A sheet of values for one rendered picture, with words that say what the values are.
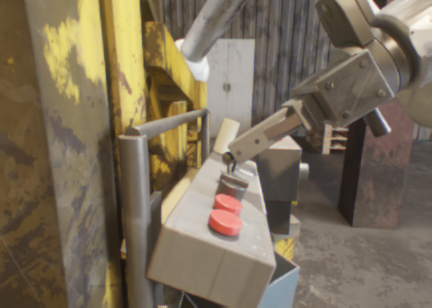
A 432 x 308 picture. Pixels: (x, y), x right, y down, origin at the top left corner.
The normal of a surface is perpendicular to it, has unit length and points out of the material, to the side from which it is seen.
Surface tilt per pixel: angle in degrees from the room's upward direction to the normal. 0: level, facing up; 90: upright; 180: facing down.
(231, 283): 87
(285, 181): 90
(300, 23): 90
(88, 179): 90
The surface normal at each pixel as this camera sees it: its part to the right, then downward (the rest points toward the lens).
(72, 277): 1.00, 0.04
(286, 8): -0.07, 0.23
